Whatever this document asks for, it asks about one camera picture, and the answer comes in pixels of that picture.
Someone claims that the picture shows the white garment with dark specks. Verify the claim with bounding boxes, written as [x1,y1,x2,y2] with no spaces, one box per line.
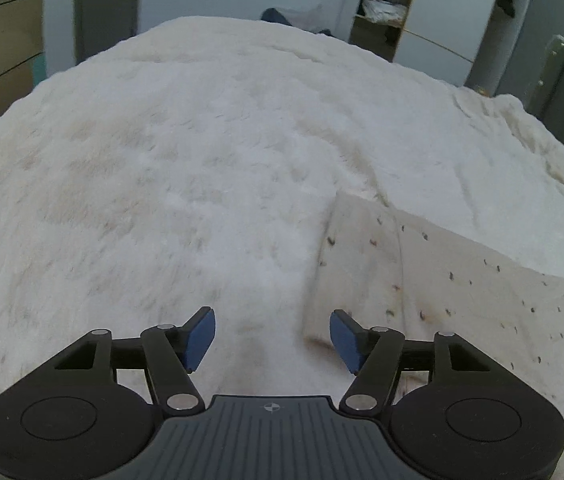
[304,193,564,479]

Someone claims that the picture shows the white folded clothes on shelf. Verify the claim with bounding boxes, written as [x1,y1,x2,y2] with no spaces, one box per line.
[359,0,411,27]

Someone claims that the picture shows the white fluffy bed blanket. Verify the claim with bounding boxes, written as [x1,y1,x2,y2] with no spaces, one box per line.
[0,18,564,396]

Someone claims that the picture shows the white wardrobe with open shelves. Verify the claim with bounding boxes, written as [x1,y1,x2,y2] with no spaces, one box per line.
[348,0,530,96]

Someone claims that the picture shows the dark grey door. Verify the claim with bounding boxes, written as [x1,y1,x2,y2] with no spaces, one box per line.
[74,0,139,64]

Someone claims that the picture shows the dark blue cloth item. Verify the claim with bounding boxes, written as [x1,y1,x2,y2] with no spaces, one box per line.
[260,6,332,37]

